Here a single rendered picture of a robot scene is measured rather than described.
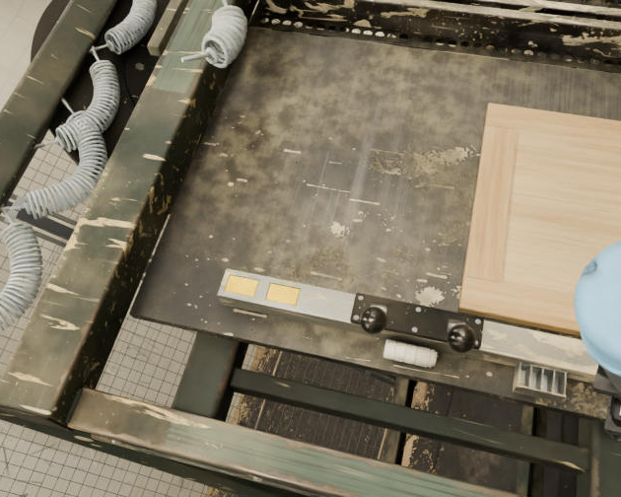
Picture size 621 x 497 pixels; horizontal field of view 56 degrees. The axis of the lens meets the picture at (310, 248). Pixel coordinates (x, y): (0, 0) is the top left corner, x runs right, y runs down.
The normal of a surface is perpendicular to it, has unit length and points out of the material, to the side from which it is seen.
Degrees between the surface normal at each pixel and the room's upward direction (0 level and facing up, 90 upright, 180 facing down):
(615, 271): 28
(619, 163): 57
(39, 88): 90
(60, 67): 90
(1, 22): 90
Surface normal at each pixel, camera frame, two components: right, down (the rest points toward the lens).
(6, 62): 0.44, -0.17
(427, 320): -0.06, -0.48
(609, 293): -0.54, -0.43
